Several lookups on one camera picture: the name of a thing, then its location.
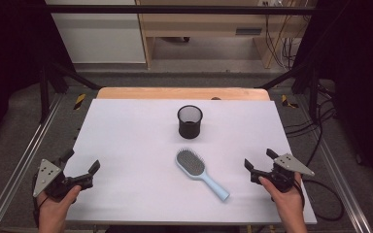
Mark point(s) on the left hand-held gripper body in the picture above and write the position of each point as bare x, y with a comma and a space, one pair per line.
47, 176

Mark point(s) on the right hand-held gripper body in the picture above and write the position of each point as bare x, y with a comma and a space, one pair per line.
291, 164

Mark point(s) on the black frame strut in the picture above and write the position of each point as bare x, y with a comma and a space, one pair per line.
44, 93
314, 93

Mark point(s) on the grey rectangular desk label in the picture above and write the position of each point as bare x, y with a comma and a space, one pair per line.
248, 31

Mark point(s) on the black horizontal frame bar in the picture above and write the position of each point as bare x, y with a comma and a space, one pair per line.
175, 9

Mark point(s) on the light blue hairbrush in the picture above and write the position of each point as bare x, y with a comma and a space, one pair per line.
191, 163

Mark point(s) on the black mesh cup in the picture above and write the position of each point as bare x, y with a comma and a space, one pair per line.
190, 127

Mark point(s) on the aluminium rail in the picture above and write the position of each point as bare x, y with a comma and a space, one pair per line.
22, 155
343, 184

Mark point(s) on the white cabinet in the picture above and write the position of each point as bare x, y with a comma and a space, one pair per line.
100, 35

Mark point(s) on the white table cover sheet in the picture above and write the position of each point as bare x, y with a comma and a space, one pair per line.
126, 155

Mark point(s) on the person's right hand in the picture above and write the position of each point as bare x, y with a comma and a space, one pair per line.
289, 204

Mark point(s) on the person's left hand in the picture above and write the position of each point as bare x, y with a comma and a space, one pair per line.
54, 210

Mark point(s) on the wooden office desk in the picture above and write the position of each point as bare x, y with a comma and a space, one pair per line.
207, 24

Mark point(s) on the black curtain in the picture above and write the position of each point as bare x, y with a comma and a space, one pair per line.
9, 48
359, 64

